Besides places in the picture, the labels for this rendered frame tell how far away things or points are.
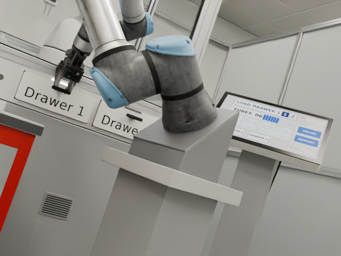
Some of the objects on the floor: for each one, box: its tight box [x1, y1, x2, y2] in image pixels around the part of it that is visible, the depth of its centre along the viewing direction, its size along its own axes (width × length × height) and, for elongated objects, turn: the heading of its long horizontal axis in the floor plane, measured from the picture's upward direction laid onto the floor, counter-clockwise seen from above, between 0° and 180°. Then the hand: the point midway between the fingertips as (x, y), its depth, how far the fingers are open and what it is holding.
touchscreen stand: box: [208, 149, 279, 256], centre depth 187 cm, size 50×45×102 cm
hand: (61, 88), depth 163 cm, fingers open, 3 cm apart
